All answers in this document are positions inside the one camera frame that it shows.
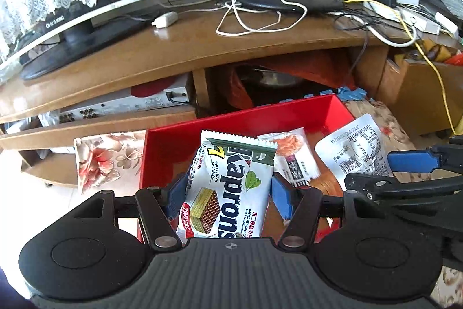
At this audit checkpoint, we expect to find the floral tablecloth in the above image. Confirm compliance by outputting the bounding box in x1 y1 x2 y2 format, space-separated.
74 97 463 309

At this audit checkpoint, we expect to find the white green wafer packet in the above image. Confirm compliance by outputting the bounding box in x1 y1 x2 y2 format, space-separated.
176 130 278 240

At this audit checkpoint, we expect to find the white cable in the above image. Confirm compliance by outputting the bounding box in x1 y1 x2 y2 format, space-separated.
216 0 309 37

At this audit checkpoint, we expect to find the white charger adapter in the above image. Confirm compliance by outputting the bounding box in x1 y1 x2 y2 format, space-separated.
152 12 179 29

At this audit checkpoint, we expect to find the white barcode snack packet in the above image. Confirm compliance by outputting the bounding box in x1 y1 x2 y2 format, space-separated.
315 114 393 192

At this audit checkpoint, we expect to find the blue plastic piece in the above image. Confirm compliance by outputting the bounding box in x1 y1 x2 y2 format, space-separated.
337 86 368 102

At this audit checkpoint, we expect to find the long white power strip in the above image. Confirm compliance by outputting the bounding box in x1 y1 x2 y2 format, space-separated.
365 0 441 35

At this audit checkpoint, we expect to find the wooden television cabinet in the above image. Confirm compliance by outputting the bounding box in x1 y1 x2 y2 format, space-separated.
0 1 463 187

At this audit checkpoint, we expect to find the black cable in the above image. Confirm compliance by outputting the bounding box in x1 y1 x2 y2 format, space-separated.
348 28 370 78

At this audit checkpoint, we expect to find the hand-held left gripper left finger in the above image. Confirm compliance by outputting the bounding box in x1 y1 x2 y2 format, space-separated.
77 173 190 252

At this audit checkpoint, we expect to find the yellow cable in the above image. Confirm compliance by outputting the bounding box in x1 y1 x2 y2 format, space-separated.
269 0 457 135

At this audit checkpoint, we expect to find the metal pot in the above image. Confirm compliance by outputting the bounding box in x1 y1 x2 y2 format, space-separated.
240 67 303 87

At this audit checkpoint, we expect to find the short white power strip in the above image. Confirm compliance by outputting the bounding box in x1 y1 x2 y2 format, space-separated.
434 12 458 35

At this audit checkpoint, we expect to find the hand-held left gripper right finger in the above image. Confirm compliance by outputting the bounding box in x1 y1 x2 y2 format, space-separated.
271 173 368 252

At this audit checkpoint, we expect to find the white orange snack packet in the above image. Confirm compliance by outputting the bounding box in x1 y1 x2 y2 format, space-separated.
258 128 321 187

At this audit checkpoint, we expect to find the silver media player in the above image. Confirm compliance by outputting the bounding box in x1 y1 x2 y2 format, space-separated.
58 80 193 124

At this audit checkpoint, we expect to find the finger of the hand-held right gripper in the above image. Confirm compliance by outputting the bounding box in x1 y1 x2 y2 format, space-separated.
387 144 463 173
343 172 463 203

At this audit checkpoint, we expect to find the red cardboard box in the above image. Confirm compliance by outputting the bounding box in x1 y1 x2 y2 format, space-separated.
137 94 357 245

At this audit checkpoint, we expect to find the brown gold packaging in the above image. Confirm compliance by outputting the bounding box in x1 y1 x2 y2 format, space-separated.
422 39 453 62

